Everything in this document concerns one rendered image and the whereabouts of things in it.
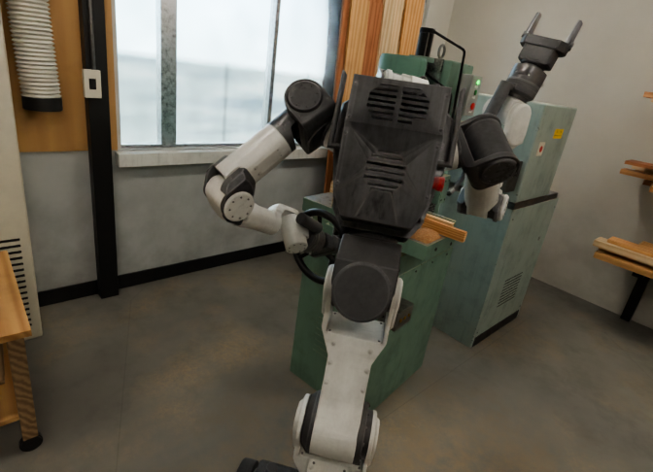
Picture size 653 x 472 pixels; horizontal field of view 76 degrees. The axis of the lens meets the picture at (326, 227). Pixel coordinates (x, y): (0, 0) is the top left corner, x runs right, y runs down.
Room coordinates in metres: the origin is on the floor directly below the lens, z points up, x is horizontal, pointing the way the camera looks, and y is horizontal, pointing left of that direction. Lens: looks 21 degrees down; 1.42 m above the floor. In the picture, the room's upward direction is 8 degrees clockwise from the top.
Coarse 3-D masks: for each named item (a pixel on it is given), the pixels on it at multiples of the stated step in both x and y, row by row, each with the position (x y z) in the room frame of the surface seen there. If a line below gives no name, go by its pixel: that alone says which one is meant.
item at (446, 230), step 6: (426, 222) 1.52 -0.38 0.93; (432, 222) 1.51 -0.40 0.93; (438, 222) 1.50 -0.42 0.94; (432, 228) 1.50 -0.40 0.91; (438, 228) 1.49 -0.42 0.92; (444, 228) 1.48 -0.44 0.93; (450, 228) 1.46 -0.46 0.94; (456, 228) 1.46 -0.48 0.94; (444, 234) 1.47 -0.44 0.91; (450, 234) 1.46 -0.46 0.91; (456, 234) 1.45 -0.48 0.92; (462, 234) 1.43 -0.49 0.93; (456, 240) 1.44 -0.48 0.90; (462, 240) 1.43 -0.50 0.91
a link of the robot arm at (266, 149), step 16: (272, 128) 0.99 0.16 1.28; (256, 144) 0.97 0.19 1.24; (272, 144) 0.97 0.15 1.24; (288, 144) 0.99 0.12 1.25; (224, 160) 0.95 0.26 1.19; (240, 160) 0.94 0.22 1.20; (256, 160) 0.95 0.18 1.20; (272, 160) 0.97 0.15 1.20; (208, 176) 0.97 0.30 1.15; (224, 176) 0.92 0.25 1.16; (240, 176) 0.91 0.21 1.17; (256, 176) 0.95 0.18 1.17; (224, 192) 0.89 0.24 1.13; (240, 192) 0.91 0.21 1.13; (224, 208) 0.89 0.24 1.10; (240, 208) 0.91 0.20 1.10
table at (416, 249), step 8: (328, 192) 1.83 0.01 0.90; (304, 200) 1.70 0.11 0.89; (312, 200) 1.68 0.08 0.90; (320, 200) 1.69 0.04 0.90; (328, 200) 1.71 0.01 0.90; (304, 208) 1.70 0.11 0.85; (312, 208) 1.67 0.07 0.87; (320, 208) 1.65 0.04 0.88; (328, 208) 1.62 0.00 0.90; (328, 224) 1.50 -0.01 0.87; (408, 240) 1.39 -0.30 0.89; (416, 240) 1.38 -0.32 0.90; (440, 240) 1.43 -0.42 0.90; (448, 240) 1.48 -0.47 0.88; (408, 248) 1.39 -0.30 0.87; (416, 248) 1.37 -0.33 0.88; (424, 248) 1.35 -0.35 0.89; (432, 248) 1.38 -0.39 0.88; (440, 248) 1.44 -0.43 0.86; (448, 248) 1.50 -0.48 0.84; (416, 256) 1.36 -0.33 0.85; (424, 256) 1.35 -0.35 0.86
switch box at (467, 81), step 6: (462, 78) 1.82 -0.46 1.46; (468, 78) 1.80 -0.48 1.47; (474, 78) 1.80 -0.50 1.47; (480, 78) 1.84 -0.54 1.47; (462, 84) 1.81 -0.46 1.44; (468, 84) 1.79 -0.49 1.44; (474, 84) 1.81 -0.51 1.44; (480, 84) 1.86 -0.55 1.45; (468, 90) 1.79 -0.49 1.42; (468, 96) 1.79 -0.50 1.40; (468, 102) 1.80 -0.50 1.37; (474, 102) 1.84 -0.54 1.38; (456, 108) 1.81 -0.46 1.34; (468, 108) 1.81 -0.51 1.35; (474, 108) 1.86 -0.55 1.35; (462, 114) 1.79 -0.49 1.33; (468, 114) 1.82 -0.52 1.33
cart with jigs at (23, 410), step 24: (0, 264) 1.43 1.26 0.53; (0, 288) 1.27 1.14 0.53; (0, 312) 1.14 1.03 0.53; (24, 312) 1.16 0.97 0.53; (0, 336) 1.03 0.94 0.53; (24, 336) 1.06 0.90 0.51; (0, 360) 1.27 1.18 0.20; (24, 360) 1.07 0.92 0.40; (0, 384) 1.17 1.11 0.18; (24, 384) 1.07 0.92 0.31; (0, 408) 1.07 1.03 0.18; (24, 408) 1.06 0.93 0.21; (24, 432) 1.05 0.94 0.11
